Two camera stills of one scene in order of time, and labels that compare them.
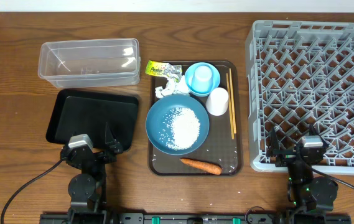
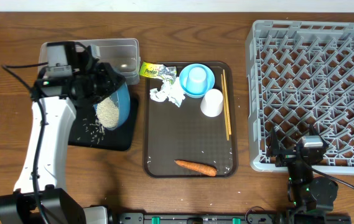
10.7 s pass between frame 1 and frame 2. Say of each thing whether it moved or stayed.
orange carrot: moved
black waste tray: stayed
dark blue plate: moved
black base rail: stayed
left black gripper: moved
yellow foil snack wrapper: moved
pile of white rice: moved
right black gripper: stayed
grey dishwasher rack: stayed
